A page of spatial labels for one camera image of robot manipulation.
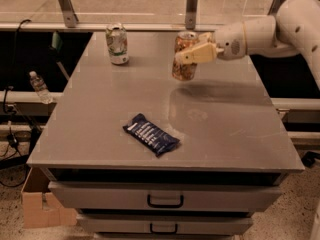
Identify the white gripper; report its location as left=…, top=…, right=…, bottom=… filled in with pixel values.
left=175, top=22, right=247, bottom=65

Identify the orange soda can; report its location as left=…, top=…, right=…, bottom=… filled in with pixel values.
left=172, top=31, right=199, bottom=81

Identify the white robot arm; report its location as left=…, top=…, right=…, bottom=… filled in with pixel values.
left=175, top=0, right=320, bottom=88

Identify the green white soda can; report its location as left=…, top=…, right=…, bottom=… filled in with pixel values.
left=106, top=23, right=129, bottom=65

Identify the blue rxbar blueberry wrapper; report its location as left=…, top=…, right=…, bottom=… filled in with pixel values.
left=123, top=113, right=180, bottom=157

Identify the grey drawer cabinet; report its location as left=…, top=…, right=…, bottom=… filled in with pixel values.
left=29, top=32, right=303, bottom=240

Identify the clear plastic water bottle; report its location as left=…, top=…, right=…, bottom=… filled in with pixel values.
left=29, top=71, right=53, bottom=104

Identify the grey lower drawer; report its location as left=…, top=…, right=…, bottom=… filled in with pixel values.
left=77, top=214, right=253, bottom=235

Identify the grey drawer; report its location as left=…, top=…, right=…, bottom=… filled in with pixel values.
left=77, top=214, right=253, bottom=235
left=49, top=182, right=281, bottom=213

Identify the grey upper drawer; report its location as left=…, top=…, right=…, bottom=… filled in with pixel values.
left=49, top=182, right=281, bottom=213

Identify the brown cardboard box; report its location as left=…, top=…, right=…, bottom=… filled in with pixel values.
left=21, top=168, right=77, bottom=229

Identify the middle metal bracket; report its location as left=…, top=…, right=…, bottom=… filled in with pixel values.
left=185, top=0, right=198, bottom=30

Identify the left metal bracket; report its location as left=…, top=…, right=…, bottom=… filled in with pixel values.
left=58, top=0, right=78, bottom=28

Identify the green handled tool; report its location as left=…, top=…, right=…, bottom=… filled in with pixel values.
left=49, top=31, right=70, bottom=80

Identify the black cable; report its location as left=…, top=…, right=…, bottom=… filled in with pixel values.
left=1, top=18, right=33, bottom=115

